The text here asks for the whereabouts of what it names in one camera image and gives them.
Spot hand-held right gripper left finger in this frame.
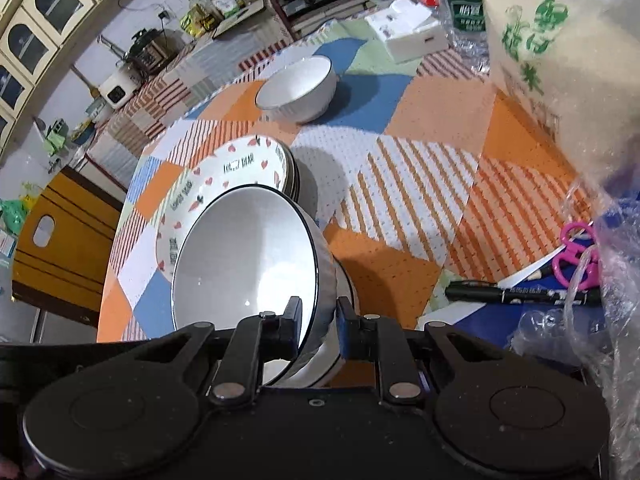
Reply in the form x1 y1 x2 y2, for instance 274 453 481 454
125 297 303 407

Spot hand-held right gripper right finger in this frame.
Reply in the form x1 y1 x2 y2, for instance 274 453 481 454
336 297 506 405

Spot white ribbed bowl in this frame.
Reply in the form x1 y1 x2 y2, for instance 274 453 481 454
264 259 359 389
171 185 335 387
254 56 339 125

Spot white plate with sun print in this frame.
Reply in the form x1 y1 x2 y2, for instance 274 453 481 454
280 144 298 201

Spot pink rabbit print plate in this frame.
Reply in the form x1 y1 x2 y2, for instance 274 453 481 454
155 135 296 282

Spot patchwork tablecloth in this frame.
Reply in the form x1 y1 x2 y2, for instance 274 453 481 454
96 14 603 392

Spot black marker pen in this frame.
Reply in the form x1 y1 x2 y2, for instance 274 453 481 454
444 280 604 307

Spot wooden chair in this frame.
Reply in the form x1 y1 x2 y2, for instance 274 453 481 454
10 167 126 317

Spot pink scissors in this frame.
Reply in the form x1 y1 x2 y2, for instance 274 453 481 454
552 222 602 289

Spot striped counter cloth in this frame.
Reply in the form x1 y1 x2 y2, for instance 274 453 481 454
87 0 382 192

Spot clear plastic bag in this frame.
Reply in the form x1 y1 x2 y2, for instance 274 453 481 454
510 180 640 480

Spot white rice cooker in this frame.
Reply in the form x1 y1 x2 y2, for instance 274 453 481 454
98 67 144 109

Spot green cloth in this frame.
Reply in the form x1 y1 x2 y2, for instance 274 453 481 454
44 119 69 154

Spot white tissue box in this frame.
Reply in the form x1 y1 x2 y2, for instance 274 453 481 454
364 0 449 64

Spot cutting board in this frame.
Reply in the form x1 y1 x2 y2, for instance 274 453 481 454
212 0 266 39

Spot black pressure cooker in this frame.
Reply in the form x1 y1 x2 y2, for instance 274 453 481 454
124 28 169 69

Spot cooking oil bottle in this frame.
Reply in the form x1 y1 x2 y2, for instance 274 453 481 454
186 0 213 31

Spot bag of rice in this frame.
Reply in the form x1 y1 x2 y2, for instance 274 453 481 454
479 0 640 213

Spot cream wall cabinets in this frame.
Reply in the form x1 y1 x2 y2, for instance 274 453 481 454
0 0 147 152

